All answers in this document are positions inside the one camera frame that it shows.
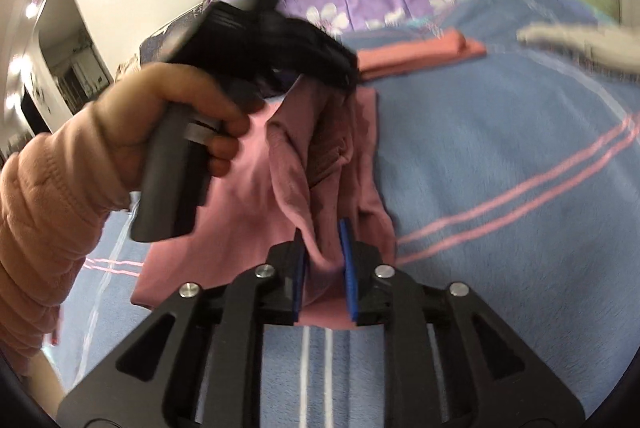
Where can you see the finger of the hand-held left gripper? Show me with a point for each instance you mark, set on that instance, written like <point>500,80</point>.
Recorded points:
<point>330,53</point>

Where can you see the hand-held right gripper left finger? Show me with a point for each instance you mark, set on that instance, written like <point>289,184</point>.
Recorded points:
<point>299,278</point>

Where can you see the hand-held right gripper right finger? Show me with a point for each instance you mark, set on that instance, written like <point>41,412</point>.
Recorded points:
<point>348,278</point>

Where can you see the dusty pink garment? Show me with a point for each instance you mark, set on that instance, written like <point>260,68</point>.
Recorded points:
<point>240,218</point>

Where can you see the salmon pink shirt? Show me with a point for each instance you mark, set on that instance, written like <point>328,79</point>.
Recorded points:
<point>415,55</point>

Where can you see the person's left hand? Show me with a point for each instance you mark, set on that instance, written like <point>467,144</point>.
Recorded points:
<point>135,108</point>

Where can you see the dark tree print pillow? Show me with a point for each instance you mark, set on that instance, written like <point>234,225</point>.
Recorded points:
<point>152,43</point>

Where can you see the arched doorway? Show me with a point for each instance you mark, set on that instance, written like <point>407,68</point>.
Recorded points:
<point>70,58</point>

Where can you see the blue striped bed sheet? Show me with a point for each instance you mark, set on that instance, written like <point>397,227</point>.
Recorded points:
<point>500,133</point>

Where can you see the white cloth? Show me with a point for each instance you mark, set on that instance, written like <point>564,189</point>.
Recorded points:
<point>560,35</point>

